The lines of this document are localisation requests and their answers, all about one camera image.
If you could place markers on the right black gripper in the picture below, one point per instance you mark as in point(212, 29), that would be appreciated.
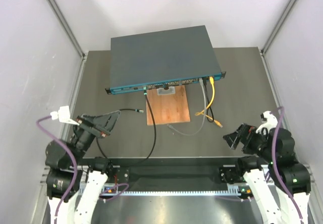
point(248, 132)

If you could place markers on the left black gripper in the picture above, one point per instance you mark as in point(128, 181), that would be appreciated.
point(106, 121)

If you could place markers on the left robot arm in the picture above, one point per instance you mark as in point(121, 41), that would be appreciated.
point(68, 204)

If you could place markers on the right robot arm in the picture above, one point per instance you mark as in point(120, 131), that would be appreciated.
point(279, 183)

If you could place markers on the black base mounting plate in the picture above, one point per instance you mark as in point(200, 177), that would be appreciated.
point(217, 169)

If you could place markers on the wooden board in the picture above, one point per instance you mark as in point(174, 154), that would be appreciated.
point(169, 109)

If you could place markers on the small clear plastic piece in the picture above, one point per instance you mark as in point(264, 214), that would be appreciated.
point(166, 91)

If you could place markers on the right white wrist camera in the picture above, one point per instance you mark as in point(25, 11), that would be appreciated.
point(269, 121)

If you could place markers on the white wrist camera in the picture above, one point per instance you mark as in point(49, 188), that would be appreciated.
point(269, 121)
point(63, 115)

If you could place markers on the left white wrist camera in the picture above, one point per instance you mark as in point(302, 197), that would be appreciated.
point(63, 115)

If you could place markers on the grey slotted cable duct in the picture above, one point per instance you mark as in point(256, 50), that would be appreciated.
point(231, 191)

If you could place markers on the dark grey network switch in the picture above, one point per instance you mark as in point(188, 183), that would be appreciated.
point(162, 59)

